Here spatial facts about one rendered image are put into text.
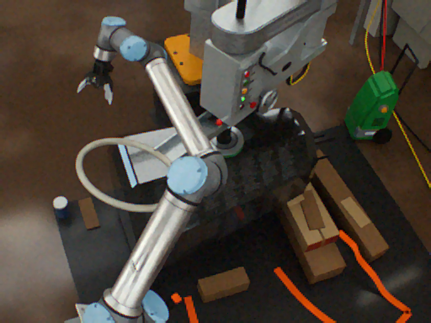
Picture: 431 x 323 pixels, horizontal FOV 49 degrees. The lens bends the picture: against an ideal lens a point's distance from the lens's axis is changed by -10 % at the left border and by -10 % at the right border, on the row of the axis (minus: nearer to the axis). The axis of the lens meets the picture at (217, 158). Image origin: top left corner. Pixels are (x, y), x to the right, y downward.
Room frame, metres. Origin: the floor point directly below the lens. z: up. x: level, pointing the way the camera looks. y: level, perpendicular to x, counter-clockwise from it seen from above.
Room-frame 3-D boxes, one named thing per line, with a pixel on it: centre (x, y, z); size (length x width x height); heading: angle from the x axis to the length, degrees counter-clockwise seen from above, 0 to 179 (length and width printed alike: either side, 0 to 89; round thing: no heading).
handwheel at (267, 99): (1.86, -0.19, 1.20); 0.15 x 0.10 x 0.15; 143
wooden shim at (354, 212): (1.97, -1.00, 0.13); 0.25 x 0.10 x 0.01; 37
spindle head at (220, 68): (1.90, -0.07, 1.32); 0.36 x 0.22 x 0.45; 143
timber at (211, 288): (1.36, -0.13, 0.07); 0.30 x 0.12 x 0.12; 116
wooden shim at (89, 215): (1.78, 0.83, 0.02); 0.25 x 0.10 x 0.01; 29
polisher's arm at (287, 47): (2.14, -0.27, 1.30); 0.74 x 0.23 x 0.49; 143
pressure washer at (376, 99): (2.92, -1.21, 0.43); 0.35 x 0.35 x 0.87; 14
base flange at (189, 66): (2.69, 0.15, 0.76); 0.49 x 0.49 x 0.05; 29
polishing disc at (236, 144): (1.84, -0.02, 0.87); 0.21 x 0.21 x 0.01
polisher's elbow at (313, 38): (2.37, -0.42, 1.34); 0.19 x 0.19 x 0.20
